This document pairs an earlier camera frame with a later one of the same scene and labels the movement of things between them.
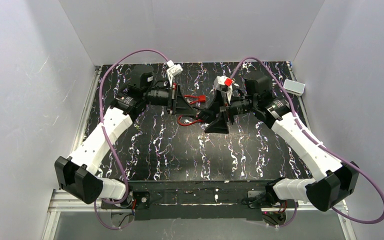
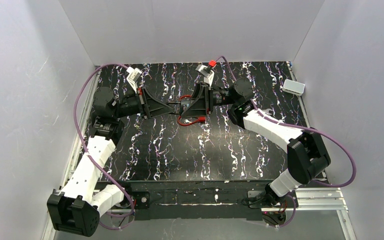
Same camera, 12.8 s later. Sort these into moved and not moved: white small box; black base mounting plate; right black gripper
Moved: right black gripper
Not moved: white small box; black base mounting plate
